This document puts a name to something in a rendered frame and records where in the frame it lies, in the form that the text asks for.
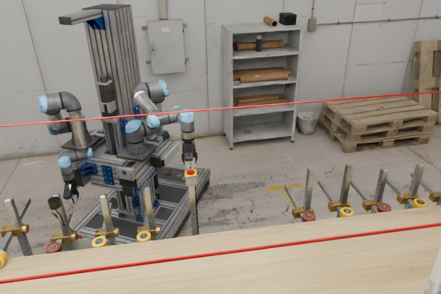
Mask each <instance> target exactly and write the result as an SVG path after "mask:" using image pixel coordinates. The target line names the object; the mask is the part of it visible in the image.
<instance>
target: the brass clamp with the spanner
mask: <svg viewBox="0 0 441 294"><path fill-rule="evenodd" d="M53 234H56V236H55V237H52V236H51V243H52V242H56V241H57V240H60V239H62V241H63V244H65V243H72V242H73V241H76V239H77V233H76V232H73V231H71V233H70V236H63V233H62V232H58V233H53Z"/></svg>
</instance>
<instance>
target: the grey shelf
mask: <svg viewBox="0 0 441 294"><path fill-rule="evenodd" d="M277 22H278V25H277V26H276V27H275V28H274V27H272V26H270V25H268V24H267V23H265V22H253V23H241V24H222V90H223V108H231V107H236V103H237V102H233V97H241V96H257V95H273V94H282V93H283V97H284V98H285V100H286V103H290V102H297V97H298V89H299V75H300V67H301V52H302V44H303V30H304V27H303V26H300V25H298V24H296V25H291V26H284V25H283V24H281V23H279V21H277ZM257 35H262V41H270V40H280V39H282V40H283V42H284V46H283V47H281V48H270V49H261V52H257V51H256V49H251V50H240V51H237V50H236V49H233V43H241V42H252V41H256V40H257ZM285 37H286V40H285ZM284 56H285V60H284ZM274 67H283V68H285V70H286V71H289V70H290V71H291V77H288V79H286V80H277V81H260V82H251V83H240V81H233V70H246V69H256V68H274ZM282 86H283V90H282ZM296 112H297V104H284V105H275V106H259V107H252V108H240V109H237V108H234V109H225V110H223V132H224V133H223V135H224V136H226V137H227V139H228V141H229V143H230V150H233V142H241V141H246V140H260V139H266V138H277V137H287V136H291V140H290V141H291V142H294V134H295V120H296ZM280 116H281V120H280Z"/></svg>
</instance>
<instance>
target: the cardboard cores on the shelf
mask: <svg viewBox="0 0 441 294"><path fill-rule="evenodd" d="M281 47H284V41H283V40H282V39H280V40H270V41H262V44H261V48H262V49H270V48H281ZM233 49H236V50H237V51H240V50H251V49H256V41H252V42H241V43H233ZM288 77H291V71H290V70H289V71H286V70H285V68H283V67H274V68H256V69H246V70H233V81H240V83H251V82H260V81H277V80H286V79H288ZM233 102H237V103H236V107H240V106H256V105H265V104H281V103H286V100H285V98H284V94H283V93H282V94H266V95H257V96H241V97H233Z"/></svg>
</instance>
